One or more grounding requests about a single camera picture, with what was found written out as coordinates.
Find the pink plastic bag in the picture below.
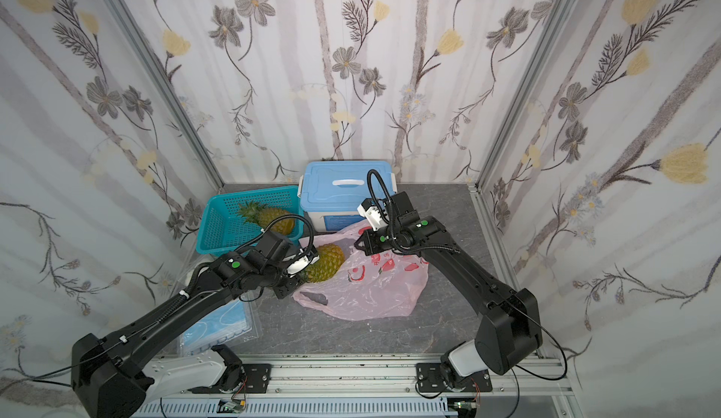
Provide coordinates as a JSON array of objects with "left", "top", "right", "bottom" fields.
[{"left": 292, "top": 221, "right": 429, "bottom": 321}]

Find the pineapple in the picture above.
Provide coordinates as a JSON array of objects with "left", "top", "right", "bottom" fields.
[
  {"left": 237, "top": 201, "right": 295, "bottom": 236},
  {"left": 300, "top": 243, "right": 345, "bottom": 283}
]

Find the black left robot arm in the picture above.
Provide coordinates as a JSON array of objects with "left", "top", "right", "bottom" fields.
[{"left": 71, "top": 231, "right": 318, "bottom": 417}]

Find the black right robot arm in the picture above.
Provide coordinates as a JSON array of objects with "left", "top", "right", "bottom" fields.
[{"left": 354, "top": 193, "right": 543, "bottom": 380}]

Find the packet of blue face masks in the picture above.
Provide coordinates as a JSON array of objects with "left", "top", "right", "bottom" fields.
[{"left": 178, "top": 300, "right": 262, "bottom": 356}]

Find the teal plastic basket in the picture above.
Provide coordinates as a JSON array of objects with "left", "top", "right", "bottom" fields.
[{"left": 195, "top": 185, "right": 303, "bottom": 258}]

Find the blue lidded storage box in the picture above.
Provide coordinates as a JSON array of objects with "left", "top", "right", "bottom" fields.
[{"left": 298, "top": 161, "right": 397, "bottom": 233}]

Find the small green circuit board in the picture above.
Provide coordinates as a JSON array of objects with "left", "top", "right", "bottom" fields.
[{"left": 218, "top": 400, "right": 246, "bottom": 414}]

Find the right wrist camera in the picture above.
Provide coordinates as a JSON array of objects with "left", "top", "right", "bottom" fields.
[{"left": 358, "top": 198, "right": 390, "bottom": 231}]

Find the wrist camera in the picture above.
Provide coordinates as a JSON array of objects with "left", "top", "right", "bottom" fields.
[
  {"left": 287, "top": 249, "right": 319, "bottom": 276},
  {"left": 358, "top": 198, "right": 390, "bottom": 231}
]

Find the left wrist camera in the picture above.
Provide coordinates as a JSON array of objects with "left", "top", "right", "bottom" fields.
[{"left": 287, "top": 249, "right": 319, "bottom": 276}]

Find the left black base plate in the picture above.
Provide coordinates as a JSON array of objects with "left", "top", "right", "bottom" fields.
[{"left": 230, "top": 364, "right": 272, "bottom": 395}]

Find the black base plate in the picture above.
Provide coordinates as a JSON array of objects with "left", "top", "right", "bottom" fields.
[
  {"left": 230, "top": 364, "right": 272, "bottom": 395},
  {"left": 415, "top": 363, "right": 493, "bottom": 395}
]

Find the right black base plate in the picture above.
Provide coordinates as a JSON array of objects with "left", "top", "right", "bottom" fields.
[{"left": 415, "top": 363, "right": 493, "bottom": 395}]

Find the white slotted cable duct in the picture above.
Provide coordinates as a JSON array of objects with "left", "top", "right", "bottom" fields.
[{"left": 134, "top": 397, "right": 458, "bottom": 417}]

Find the aluminium mounting rail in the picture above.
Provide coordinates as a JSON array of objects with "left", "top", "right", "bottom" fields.
[{"left": 142, "top": 354, "right": 583, "bottom": 417}]

